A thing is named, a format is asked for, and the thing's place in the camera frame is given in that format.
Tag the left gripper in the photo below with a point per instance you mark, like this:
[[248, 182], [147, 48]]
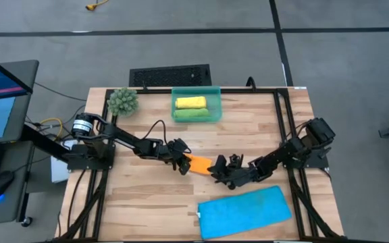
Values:
[[177, 148]]

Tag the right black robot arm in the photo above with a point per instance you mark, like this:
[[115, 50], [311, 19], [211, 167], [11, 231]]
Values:
[[292, 152]]

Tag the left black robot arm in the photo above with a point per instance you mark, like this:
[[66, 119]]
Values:
[[127, 141]]

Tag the black computer mouse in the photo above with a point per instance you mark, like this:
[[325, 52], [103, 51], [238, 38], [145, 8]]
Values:
[[0, 184]]

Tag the orange microfiber towel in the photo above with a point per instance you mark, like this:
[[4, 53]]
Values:
[[199, 164]]

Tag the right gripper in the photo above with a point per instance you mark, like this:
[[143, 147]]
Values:
[[241, 177]]

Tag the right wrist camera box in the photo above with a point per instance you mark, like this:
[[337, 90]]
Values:
[[236, 161]]

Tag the black metal table frame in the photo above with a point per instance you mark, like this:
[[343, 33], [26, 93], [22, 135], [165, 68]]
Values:
[[235, 90]]

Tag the green plant in patterned pot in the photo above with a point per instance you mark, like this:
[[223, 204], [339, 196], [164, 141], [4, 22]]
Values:
[[123, 101]]

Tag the white paper sheet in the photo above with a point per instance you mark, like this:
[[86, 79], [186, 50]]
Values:
[[59, 170]]

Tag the green microfiber towel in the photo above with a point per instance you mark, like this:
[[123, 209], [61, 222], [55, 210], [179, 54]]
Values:
[[191, 113]]

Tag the grey side table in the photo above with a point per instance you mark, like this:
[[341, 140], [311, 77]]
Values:
[[12, 209]]

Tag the teal translucent plastic basket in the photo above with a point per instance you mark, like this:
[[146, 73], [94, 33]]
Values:
[[216, 101]]

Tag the blue microfiber towel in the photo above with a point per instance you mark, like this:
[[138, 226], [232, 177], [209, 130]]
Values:
[[245, 212]]

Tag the black perforated panel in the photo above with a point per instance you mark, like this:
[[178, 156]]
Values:
[[167, 76]]

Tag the yellow microfiber towel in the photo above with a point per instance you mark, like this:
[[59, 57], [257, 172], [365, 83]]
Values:
[[191, 102]]

